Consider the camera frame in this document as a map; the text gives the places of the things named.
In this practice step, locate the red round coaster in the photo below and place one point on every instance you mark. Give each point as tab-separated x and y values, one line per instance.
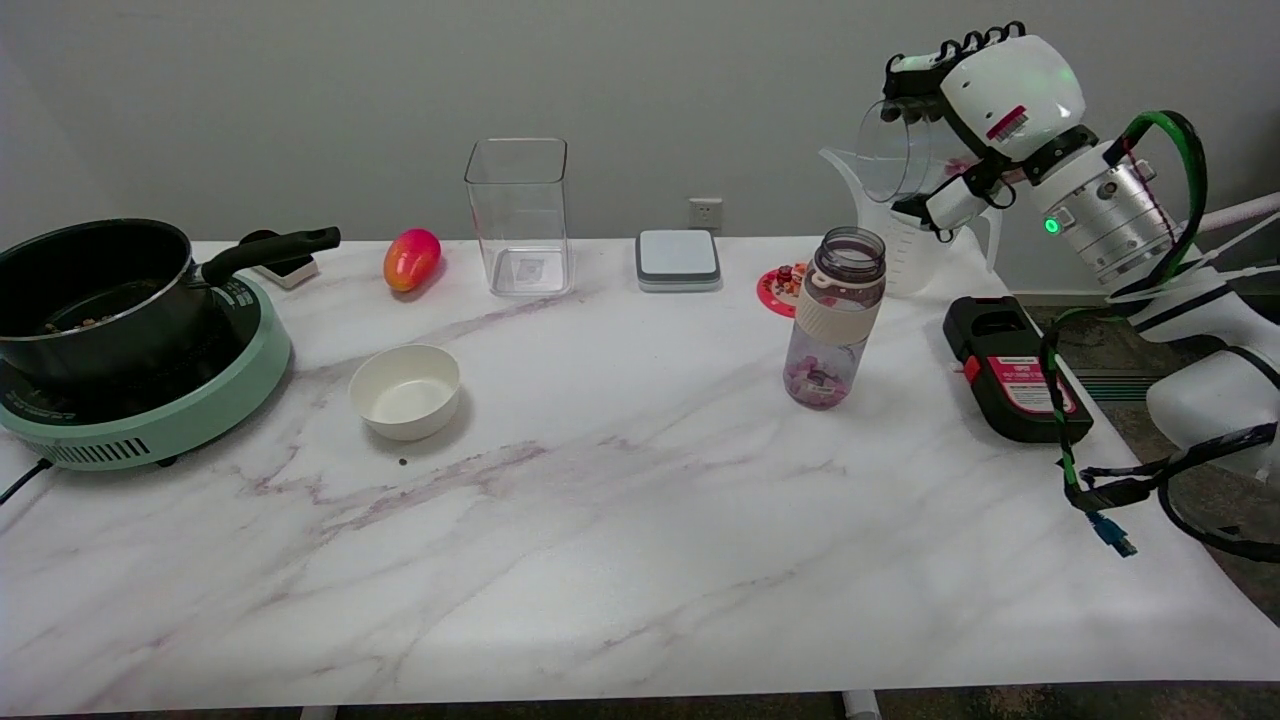
775	290

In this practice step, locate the grey white square box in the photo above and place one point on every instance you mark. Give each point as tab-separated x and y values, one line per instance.
678	258

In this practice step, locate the floor vent grille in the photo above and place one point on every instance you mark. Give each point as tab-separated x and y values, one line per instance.
1105	386

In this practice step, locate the red yellow mango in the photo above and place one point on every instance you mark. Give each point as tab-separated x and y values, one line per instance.
411	259

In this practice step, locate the black box with pink label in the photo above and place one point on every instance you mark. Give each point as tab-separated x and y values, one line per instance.
1010	375

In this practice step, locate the clear plastic measuring jug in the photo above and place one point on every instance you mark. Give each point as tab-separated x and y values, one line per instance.
900	255

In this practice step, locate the tinted bottle with beige sleeve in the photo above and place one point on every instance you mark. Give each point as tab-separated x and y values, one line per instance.
835	320

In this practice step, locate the black white small device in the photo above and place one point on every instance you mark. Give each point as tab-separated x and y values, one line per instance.
290	268

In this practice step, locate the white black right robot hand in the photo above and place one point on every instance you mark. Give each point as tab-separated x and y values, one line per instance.
1010	95

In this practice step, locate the white tube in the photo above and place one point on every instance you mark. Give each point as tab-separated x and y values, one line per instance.
1240	211

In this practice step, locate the clear plastic cup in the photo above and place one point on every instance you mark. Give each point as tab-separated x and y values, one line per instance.
905	150

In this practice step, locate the white wall socket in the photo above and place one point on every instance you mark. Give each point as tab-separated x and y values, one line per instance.
705	213

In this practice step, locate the green induction cooker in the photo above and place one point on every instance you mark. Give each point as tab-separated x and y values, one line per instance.
170	420

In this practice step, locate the white bowl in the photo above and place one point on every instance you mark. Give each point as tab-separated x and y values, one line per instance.
405	392

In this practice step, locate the clear square container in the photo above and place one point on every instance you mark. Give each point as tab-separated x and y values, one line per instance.
518	215

